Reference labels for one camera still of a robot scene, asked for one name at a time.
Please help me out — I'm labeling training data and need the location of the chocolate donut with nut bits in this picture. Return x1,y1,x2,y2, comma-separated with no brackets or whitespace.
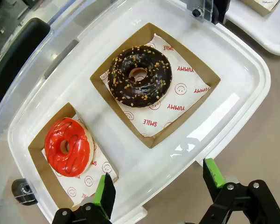
107,45,173,108

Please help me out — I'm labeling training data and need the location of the red glazed donut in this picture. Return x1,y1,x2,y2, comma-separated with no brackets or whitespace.
44,117,95,177

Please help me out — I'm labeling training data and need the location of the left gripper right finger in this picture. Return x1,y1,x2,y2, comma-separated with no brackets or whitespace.
199,158,280,224

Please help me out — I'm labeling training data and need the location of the white printed paper liner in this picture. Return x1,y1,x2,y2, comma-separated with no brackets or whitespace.
99,34,212,138
41,114,119,201

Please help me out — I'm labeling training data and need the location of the black lid hinge knob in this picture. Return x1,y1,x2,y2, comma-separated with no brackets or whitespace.
11,178,37,206
191,0,231,25

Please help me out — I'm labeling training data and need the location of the brown cardboard donut box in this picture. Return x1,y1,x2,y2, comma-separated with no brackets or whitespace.
28,102,119,210
241,0,280,16
90,22,222,149

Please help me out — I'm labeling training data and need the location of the white donut display tray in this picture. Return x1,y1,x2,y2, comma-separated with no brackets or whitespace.
224,0,280,56
7,0,271,224

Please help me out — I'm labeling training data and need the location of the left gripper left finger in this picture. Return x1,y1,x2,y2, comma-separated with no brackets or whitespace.
51,172,119,224

